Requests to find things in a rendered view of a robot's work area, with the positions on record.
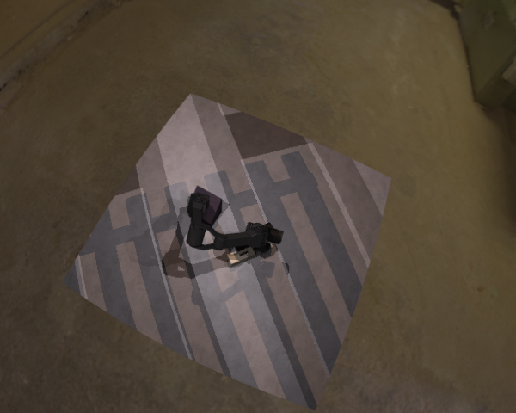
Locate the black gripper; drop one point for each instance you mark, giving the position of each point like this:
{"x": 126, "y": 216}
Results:
{"x": 245, "y": 247}

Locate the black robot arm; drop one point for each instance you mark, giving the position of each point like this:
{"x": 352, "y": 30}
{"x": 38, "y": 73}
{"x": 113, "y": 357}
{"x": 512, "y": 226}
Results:
{"x": 256, "y": 236}

